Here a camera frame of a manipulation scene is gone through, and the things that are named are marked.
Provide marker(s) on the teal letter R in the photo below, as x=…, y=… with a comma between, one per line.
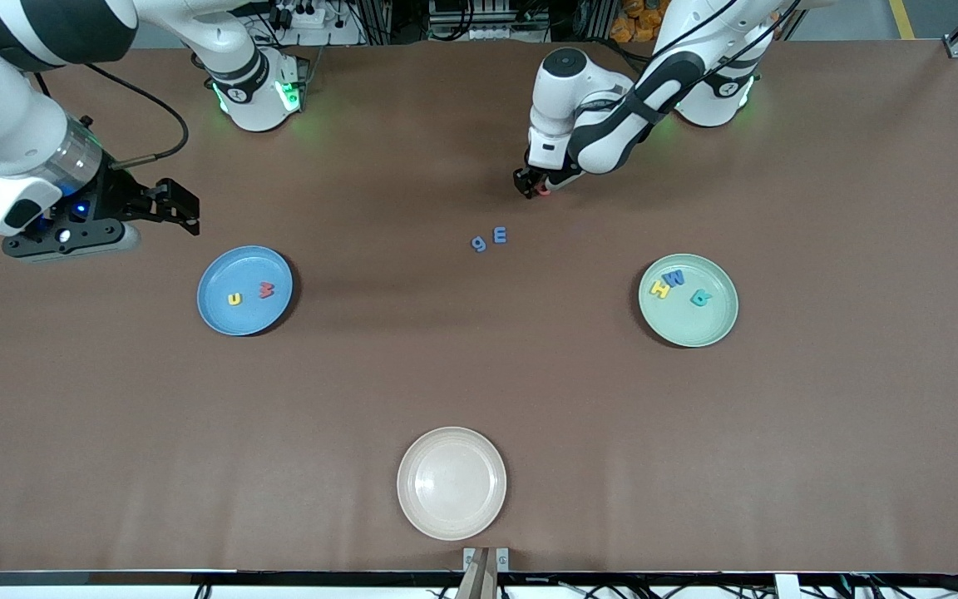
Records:
x=700, y=297

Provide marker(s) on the metal mounting bracket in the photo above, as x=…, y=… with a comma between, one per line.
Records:
x=502, y=559

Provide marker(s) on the dark equipment rack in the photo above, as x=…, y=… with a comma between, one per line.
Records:
x=545, y=17

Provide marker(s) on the blue letter M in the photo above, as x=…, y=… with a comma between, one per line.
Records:
x=674, y=278

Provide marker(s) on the blue plate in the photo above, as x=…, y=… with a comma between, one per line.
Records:
x=244, y=266

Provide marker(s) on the beige plate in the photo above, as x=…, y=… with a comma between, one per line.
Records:
x=451, y=482

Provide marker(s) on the paper table cover sheet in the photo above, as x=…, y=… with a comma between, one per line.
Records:
x=113, y=416

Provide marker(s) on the yellow letter H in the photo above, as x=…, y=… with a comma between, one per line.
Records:
x=659, y=289

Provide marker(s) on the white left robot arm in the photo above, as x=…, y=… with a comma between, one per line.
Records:
x=604, y=125

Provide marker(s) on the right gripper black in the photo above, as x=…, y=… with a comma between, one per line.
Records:
x=119, y=197

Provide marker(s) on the white power strip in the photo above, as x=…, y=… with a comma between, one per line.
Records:
x=479, y=33
x=308, y=17

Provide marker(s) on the blue letter g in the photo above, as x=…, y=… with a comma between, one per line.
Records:
x=482, y=244

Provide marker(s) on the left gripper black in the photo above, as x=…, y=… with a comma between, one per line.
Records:
x=526, y=180

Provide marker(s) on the brown camera mount post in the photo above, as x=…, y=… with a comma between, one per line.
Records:
x=479, y=582

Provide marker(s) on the light green plate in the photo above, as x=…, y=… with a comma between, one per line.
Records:
x=695, y=324

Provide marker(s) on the red-pink letter w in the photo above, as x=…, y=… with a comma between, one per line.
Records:
x=265, y=291

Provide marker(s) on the blue letter E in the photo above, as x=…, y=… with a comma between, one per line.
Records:
x=500, y=236

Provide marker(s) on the orange packaged items pile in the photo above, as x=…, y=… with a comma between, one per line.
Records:
x=633, y=29

